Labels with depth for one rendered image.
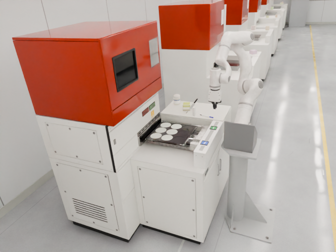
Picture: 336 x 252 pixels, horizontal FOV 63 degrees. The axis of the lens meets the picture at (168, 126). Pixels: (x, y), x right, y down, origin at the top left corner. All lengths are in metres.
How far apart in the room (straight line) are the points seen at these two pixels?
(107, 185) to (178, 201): 0.59
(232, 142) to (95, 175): 1.15
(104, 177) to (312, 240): 1.88
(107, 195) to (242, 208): 1.27
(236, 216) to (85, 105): 1.74
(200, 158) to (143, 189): 0.63
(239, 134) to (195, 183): 0.53
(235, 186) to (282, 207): 0.70
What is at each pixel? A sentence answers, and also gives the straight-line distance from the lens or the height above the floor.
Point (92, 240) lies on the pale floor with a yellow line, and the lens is 2.86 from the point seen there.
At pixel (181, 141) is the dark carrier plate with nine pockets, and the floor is 0.90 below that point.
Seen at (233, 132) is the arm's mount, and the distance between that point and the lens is 2.27.
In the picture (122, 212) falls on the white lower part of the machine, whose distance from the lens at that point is 2.43.
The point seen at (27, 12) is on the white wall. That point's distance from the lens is 3.44.
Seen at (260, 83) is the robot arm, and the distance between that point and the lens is 2.37.
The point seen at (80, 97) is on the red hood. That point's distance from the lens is 2.00.
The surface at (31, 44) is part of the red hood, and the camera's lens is 2.15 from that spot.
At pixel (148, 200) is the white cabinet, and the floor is 0.41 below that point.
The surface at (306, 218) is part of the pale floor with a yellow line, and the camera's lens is 3.07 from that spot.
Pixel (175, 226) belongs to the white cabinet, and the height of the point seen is 0.19.
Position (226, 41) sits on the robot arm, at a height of 1.65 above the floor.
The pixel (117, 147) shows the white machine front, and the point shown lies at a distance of 2.10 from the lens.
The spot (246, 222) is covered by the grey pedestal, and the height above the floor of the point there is 0.01.
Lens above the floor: 2.08
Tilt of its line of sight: 27 degrees down
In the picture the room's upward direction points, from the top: 4 degrees counter-clockwise
